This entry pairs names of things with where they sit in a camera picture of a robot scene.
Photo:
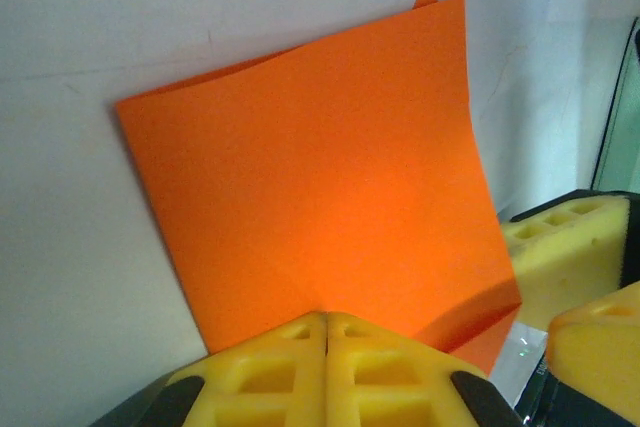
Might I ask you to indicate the orange paper sheet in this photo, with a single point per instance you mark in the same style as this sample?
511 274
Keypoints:
310 172

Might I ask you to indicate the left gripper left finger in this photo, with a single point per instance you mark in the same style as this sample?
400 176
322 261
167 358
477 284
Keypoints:
260 377

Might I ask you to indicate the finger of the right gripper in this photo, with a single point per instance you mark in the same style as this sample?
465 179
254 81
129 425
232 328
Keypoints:
570 257
600 347

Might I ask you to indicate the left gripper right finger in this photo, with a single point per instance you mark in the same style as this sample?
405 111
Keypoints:
400 382

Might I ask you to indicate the mint green tray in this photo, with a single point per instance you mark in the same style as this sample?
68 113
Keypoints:
625 137

